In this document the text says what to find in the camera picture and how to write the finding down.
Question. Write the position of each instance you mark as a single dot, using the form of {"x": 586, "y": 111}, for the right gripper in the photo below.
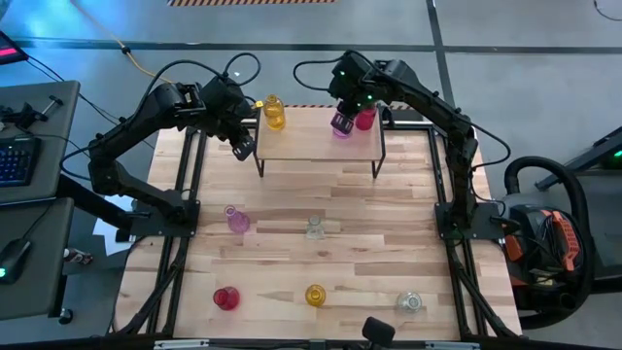
{"x": 359, "y": 80}

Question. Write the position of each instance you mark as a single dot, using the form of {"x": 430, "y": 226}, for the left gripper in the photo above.
{"x": 226, "y": 107}

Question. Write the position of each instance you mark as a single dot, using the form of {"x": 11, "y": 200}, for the small red glass bottle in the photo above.
{"x": 365, "y": 120}

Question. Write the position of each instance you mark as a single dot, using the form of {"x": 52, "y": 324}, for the small yellow glass bottle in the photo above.
{"x": 274, "y": 116}

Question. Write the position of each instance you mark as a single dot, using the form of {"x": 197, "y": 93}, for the purple conical glass vase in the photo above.
{"x": 238, "y": 222}

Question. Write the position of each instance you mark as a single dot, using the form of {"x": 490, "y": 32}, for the clear conical glass vase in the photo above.
{"x": 315, "y": 231}

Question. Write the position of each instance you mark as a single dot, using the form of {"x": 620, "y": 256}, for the red round glass vase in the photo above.
{"x": 226, "y": 299}

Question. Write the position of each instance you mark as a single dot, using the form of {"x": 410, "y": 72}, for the large yellow ribbed glass jar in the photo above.
{"x": 315, "y": 295}

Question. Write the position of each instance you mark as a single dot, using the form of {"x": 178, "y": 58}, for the clear ribbed glass jar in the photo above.
{"x": 409, "y": 302}

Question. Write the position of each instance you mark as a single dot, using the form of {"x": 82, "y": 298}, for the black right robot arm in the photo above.
{"x": 437, "y": 107}

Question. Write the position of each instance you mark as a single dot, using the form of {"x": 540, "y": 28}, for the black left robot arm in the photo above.
{"x": 160, "y": 107}

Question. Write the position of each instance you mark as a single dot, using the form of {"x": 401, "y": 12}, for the wooden shelf with black legs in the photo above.
{"x": 311, "y": 141}

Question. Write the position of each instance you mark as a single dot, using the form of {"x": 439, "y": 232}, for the black ramp with hazard stripes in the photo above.
{"x": 405, "y": 115}

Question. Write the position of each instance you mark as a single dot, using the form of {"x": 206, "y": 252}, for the black diagonal beam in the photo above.
{"x": 92, "y": 201}

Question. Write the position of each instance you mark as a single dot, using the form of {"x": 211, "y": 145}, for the white paper sheet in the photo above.
{"x": 109, "y": 235}

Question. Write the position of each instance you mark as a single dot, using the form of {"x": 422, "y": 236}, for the grey desk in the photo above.
{"x": 44, "y": 272}
{"x": 53, "y": 146}

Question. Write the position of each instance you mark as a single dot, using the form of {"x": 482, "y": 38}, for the small dark can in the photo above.
{"x": 78, "y": 256}

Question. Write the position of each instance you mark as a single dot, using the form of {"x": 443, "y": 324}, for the black clamp tool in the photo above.
{"x": 26, "y": 116}

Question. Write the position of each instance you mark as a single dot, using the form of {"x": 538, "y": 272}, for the black keyboard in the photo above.
{"x": 19, "y": 163}

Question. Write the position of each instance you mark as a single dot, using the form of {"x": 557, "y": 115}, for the black rounded object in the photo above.
{"x": 378, "y": 331}

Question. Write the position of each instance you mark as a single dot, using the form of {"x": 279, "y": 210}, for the black and orange machine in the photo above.
{"x": 539, "y": 228}

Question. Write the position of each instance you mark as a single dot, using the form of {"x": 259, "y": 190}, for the black caster wheel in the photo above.
{"x": 66, "y": 317}

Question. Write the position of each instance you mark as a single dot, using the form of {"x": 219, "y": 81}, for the screen with red display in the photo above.
{"x": 10, "y": 51}

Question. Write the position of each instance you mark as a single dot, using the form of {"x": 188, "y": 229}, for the black computer mouse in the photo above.
{"x": 13, "y": 257}

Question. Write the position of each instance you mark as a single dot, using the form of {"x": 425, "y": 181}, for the black equipment with green light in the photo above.
{"x": 597, "y": 155}

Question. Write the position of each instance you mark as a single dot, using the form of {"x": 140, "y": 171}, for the dark grey platform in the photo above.
{"x": 607, "y": 228}

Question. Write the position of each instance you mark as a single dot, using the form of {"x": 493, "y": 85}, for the black aluminium table frame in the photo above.
{"x": 413, "y": 125}

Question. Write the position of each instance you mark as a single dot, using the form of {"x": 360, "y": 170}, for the silver bracket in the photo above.
{"x": 452, "y": 345}
{"x": 180, "y": 344}

